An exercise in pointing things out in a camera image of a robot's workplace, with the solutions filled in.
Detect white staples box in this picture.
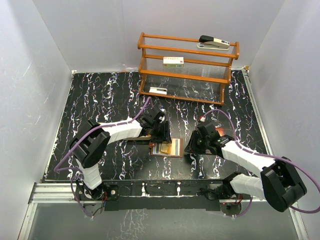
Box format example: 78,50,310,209
162,56,184,68

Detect dark book three days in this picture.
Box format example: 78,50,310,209
215,127,235,139

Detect black and beige stapler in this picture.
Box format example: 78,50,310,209
197,35,230,51

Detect orange wooden shelf rack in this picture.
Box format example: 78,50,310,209
137,32,240,105

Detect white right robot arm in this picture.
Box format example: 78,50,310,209
184,121,307,212

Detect small white box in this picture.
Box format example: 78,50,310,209
149,87,168,95

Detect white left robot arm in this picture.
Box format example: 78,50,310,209
69,107,172,200

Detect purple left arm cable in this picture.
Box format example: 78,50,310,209
53,96,153,218

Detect brown leather card holder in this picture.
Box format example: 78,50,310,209
149,138,183,158

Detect gold credit card black stripe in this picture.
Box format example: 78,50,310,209
170,138,181,158

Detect beige oval card tray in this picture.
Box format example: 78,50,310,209
127,134,152,141

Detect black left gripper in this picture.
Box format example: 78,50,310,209
149,120,171,144

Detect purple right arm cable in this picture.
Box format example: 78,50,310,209
199,108,320,218

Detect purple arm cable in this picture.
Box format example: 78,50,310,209
53,96,153,218
199,108,320,218

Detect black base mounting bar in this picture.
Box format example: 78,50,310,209
74,178,253,213

